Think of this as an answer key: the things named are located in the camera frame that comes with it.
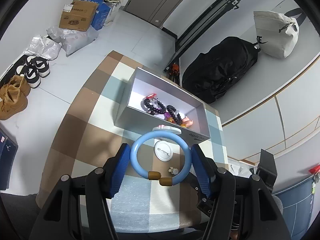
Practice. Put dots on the small pearl earrings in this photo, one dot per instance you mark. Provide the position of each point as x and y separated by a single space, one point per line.
173 171

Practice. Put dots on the navy jordan shoe box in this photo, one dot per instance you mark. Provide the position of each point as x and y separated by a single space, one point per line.
8 149

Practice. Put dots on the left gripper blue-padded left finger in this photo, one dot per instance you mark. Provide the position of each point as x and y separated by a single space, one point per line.
106 181

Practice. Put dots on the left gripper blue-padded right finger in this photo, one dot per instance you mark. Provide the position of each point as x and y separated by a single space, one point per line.
207 173

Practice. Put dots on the black metal rack frame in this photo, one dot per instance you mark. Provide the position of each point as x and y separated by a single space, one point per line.
211 15

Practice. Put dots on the black backpack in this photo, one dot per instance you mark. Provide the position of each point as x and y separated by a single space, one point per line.
211 74

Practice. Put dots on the pink and yellow bangle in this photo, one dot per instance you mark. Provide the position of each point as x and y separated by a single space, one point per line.
186 122

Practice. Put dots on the light blue ring bangle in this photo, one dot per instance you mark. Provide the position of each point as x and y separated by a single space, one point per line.
152 175

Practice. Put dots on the red clear hair clip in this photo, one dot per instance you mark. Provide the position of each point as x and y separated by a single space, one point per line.
151 96

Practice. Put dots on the white plastic mailer bags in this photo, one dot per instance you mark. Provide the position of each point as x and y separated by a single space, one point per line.
48 47

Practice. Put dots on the white canvas nike bag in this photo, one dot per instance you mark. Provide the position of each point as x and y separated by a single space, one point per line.
276 33

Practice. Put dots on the plaid checkered table cloth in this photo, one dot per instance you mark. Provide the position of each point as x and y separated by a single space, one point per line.
87 137

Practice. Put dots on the white round badge behind ring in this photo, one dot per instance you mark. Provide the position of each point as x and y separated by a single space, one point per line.
166 128

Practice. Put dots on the black and white sneakers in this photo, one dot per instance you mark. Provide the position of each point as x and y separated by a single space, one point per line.
33 69

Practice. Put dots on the blue cardboard box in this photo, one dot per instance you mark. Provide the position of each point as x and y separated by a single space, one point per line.
102 12

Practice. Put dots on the purple bangle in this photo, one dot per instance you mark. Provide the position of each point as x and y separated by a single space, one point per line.
168 117

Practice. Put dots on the grey rectangular storage box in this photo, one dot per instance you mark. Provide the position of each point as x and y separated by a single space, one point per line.
140 115

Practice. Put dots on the white round pin badge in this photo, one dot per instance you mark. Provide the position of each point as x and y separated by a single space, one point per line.
163 150

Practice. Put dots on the tan suede boots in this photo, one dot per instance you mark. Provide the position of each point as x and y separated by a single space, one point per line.
14 96

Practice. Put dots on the brown cardboard box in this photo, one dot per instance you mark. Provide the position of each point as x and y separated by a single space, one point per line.
78 15

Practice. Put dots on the cream tote bag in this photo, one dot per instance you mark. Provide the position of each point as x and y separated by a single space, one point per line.
114 5

